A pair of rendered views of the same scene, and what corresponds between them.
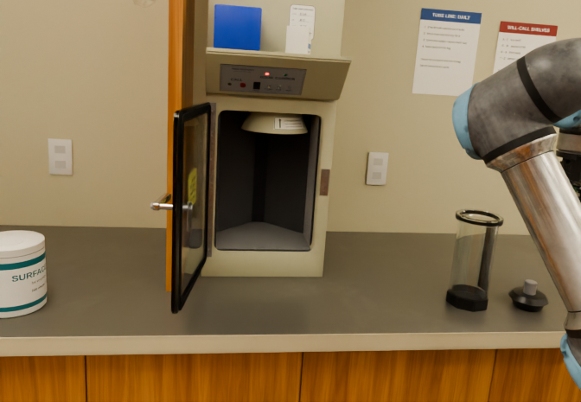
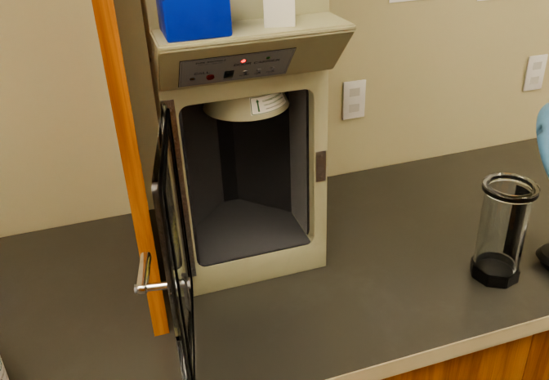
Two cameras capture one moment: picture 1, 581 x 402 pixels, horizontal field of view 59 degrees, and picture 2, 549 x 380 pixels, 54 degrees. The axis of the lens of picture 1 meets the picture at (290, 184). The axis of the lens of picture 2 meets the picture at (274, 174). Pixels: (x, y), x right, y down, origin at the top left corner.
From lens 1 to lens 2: 0.42 m
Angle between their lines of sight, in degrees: 17
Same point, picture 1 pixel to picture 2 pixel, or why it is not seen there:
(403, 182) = (383, 109)
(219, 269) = (207, 286)
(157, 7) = not seen: outside the picture
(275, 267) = (272, 269)
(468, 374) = (506, 357)
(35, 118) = not seen: outside the picture
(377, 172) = (354, 104)
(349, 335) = (389, 363)
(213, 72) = (170, 70)
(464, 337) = (508, 332)
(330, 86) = (325, 58)
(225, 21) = (178, 2)
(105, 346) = not seen: outside the picture
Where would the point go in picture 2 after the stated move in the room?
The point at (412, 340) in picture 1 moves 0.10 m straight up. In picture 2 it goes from (455, 349) to (461, 308)
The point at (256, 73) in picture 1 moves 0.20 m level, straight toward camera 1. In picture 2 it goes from (229, 63) to (253, 105)
